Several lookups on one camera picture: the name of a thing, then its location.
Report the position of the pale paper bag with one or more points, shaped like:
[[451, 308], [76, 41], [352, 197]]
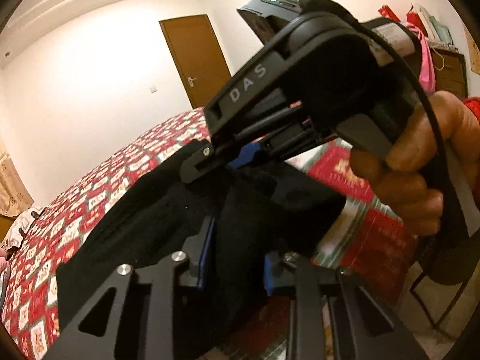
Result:
[[431, 24]]

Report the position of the pink hanging cloth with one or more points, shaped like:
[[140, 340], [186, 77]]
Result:
[[425, 63]]

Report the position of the red paper bag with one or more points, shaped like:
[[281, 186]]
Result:
[[390, 13]]

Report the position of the folded pink blanket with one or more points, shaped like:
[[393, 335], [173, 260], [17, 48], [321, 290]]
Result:
[[3, 260]]

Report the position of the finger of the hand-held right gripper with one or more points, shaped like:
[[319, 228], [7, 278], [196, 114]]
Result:
[[245, 155], [198, 161]]

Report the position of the black pants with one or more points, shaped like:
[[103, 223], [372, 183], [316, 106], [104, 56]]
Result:
[[157, 210]]

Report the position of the white printed pillow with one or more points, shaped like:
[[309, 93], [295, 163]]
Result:
[[24, 225]]

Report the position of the person's right hand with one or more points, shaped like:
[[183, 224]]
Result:
[[412, 191]]

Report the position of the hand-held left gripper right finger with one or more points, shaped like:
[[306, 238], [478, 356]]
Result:
[[268, 273]]

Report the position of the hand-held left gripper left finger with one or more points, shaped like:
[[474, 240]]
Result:
[[208, 247]]

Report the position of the brown wooden cabinet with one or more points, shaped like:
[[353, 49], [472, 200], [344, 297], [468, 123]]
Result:
[[450, 71]]

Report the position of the red printed bed blanket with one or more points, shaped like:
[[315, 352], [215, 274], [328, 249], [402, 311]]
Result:
[[93, 180]]

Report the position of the person's right forearm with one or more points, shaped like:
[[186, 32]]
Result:
[[473, 107]]

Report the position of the cream floral curtain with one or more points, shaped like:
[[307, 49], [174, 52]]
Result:
[[13, 183]]

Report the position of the brown wooden door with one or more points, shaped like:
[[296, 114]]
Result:
[[195, 56]]

